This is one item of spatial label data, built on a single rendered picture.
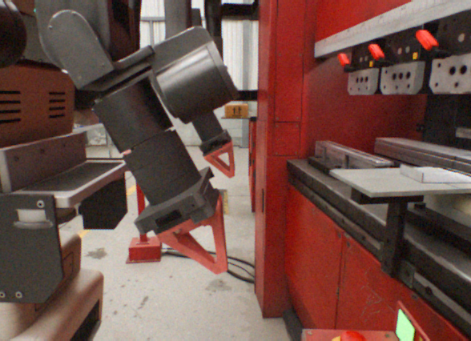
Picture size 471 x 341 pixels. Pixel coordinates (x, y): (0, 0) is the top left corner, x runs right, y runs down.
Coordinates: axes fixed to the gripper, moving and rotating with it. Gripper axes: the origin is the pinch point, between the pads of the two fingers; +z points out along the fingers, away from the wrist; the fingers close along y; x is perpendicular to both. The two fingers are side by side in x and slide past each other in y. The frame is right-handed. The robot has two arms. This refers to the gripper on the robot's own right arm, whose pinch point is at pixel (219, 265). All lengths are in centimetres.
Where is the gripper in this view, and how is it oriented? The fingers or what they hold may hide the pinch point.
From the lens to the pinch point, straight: 34.8
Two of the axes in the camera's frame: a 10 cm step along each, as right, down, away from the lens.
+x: -8.9, 4.4, 1.2
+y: 0.2, -2.3, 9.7
